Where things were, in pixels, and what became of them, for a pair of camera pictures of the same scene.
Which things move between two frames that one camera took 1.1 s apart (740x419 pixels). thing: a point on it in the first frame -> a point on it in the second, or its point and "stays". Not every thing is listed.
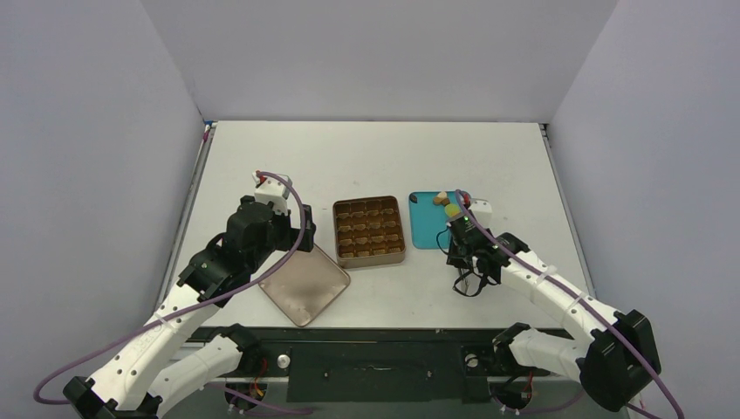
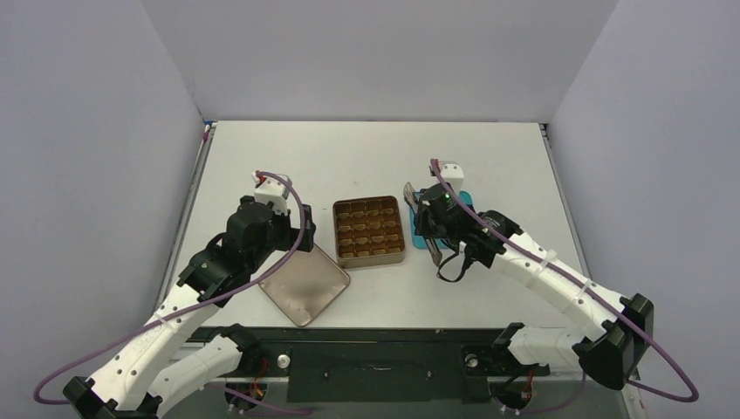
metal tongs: (455, 287) -> (434, 250)
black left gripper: (291, 234) stays
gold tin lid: (304, 285) stays
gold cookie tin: (368, 231) stays
